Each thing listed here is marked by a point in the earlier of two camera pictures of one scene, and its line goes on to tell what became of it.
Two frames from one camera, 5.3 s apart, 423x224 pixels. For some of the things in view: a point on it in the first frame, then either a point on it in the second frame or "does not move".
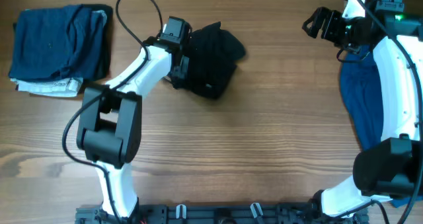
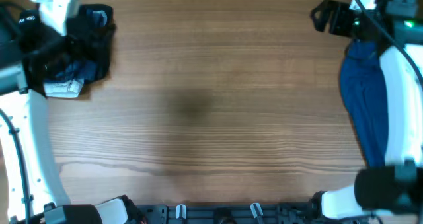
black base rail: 219,213 does not move
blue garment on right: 361,95 does not move
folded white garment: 64,87 does not move
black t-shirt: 214,54 -> 45,53
